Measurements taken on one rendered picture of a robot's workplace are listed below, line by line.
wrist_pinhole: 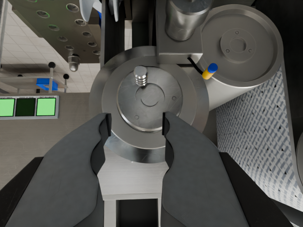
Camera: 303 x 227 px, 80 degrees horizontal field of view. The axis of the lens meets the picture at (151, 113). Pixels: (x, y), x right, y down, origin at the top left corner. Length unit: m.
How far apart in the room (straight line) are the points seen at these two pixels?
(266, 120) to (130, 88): 0.21
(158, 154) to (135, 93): 0.08
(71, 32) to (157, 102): 0.36
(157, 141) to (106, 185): 0.38
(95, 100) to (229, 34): 0.19
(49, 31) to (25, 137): 0.31
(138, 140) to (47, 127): 0.44
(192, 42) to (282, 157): 0.19
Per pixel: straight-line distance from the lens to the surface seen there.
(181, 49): 0.21
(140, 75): 0.18
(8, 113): 0.68
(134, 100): 0.20
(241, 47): 0.28
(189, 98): 0.22
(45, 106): 0.63
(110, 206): 0.59
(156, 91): 0.21
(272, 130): 0.31
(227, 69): 0.27
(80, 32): 0.51
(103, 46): 0.27
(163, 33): 0.22
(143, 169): 0.55
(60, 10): 0.46
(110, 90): 0.23
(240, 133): 0.39
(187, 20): 0.18
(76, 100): 0.60
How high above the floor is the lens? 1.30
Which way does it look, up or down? 9 degrees down
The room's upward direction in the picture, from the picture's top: 179 degrees clockwise
